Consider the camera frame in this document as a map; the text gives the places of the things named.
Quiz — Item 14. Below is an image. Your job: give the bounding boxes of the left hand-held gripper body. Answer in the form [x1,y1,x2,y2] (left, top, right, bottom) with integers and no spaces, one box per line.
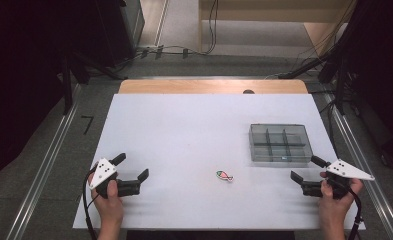
[89,157,142,199]

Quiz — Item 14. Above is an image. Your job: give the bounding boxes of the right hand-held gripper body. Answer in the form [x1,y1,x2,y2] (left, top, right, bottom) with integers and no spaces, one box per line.
[302,159,375,200]

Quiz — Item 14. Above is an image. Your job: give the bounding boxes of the clear plastic compartment box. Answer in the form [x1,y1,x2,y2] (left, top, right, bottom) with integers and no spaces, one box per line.
[249,123,314,164]

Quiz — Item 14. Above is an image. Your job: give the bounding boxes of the person's left hand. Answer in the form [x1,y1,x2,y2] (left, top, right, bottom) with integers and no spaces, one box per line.
[87,173,124,224]

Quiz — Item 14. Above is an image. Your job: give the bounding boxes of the person's right hand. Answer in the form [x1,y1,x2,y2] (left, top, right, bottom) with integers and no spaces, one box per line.
[318,171,364,221]

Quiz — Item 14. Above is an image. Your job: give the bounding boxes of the white table cover board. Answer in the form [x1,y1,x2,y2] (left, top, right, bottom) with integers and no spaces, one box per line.
[72,93,367,231]

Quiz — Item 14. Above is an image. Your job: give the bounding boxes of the black metal stand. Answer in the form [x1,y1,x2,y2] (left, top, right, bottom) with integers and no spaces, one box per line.
[278,39,358,116]
[58,49,128,116]

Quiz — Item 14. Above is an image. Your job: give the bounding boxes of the dark cabinet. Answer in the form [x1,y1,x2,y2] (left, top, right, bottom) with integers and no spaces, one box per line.
[95,0,146,68]

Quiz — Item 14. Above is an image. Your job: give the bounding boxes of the light wooden shelf unit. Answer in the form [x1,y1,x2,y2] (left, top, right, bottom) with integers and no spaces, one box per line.
[198,0,357,56]

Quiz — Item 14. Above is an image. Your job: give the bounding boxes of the metal floor rail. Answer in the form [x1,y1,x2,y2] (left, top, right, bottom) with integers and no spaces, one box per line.
[322,93,393,240]
[5,83,82,240]

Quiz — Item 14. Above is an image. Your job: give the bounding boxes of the left hand-held gripper cable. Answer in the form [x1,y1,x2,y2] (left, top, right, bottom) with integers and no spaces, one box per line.
[82,168,100,240]

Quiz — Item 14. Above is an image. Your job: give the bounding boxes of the hand-held gripper cable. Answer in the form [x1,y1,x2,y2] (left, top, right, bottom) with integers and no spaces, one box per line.
[347,186,365,240]
[82,168,100,240]

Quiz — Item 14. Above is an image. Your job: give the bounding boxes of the right hand-held gripper cable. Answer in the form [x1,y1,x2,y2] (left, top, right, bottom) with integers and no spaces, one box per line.
[347,186,365,240]

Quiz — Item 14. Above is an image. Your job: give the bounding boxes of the floor cables with plugs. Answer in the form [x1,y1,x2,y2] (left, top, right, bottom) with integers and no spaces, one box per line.
[130,44,205,62]

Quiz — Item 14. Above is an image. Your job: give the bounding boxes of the hanging black cable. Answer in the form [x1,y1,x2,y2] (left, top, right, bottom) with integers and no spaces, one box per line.
[205,0,220,56]

